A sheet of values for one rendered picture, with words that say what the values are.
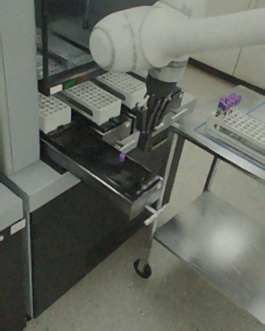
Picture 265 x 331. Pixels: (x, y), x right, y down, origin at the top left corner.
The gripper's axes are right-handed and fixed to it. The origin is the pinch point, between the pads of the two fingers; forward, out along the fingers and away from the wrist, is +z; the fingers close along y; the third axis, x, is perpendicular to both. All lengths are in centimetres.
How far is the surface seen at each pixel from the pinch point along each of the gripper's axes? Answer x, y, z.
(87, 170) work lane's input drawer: -4.8, 14.8, 8.6
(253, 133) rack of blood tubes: 16.4, -29.4, -1.9
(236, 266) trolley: 31, -38, 57
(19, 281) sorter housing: -8, 32, 51
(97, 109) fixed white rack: -20.2, -0.5, 3.6
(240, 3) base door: -99, -213, 28
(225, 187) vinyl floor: -7, -104, 87
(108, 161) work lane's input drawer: -4.6, 7.3, 8.6
